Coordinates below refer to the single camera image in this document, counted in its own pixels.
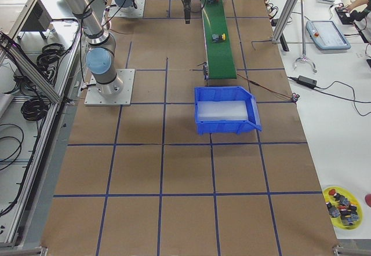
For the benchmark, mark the brown paper table cover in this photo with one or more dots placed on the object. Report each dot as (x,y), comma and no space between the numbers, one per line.
(140,180)

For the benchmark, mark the green conveyor belt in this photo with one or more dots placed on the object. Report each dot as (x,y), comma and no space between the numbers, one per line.
(219,60)

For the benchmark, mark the yellow push button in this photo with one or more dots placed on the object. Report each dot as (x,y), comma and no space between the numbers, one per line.
(218,38)

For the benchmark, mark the person hand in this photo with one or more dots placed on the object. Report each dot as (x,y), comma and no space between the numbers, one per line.
(354,4)

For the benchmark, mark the aluminium frame post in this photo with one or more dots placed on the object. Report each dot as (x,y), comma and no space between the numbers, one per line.
(281,24)

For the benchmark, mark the blue bin right side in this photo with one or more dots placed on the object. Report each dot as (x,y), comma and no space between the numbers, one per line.
(225,109)

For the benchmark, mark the yellow plate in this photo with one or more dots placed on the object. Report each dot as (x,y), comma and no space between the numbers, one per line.
(348,194)

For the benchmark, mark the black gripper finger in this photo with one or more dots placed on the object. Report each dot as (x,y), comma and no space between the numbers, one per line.
(187,12)

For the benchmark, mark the teach pendant tablet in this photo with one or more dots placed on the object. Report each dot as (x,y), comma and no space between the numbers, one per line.
(326,35)

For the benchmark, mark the black power adapter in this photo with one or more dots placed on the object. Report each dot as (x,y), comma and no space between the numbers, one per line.
(307,82)

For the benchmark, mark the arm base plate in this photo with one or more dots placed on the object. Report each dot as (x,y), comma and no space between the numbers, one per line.
(134,11)
(118,92)

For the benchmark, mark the silver reacher grabber tool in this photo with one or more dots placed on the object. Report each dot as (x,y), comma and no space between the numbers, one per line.
(303,58)

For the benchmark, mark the pile of spare buttons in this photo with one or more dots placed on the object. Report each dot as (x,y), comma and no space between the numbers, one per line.
(343,212)

